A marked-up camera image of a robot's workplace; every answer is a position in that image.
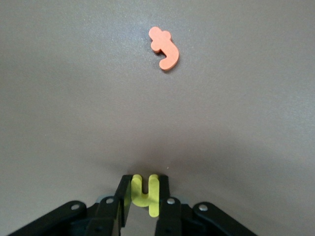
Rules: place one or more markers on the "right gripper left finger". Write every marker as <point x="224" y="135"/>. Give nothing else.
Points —
<point x="108" y="216"/>

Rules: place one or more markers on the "brown table cover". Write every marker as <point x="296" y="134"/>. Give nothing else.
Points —
<point x="73" y="98"/>

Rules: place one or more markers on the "orange letter t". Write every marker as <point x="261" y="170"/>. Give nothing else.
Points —
<point x="163" y="46"/>

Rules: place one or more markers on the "yellow letter h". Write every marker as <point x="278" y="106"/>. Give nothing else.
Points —
<point x="145" y="199"/>

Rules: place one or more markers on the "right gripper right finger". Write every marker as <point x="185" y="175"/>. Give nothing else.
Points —
<point x="169" y="216"/>

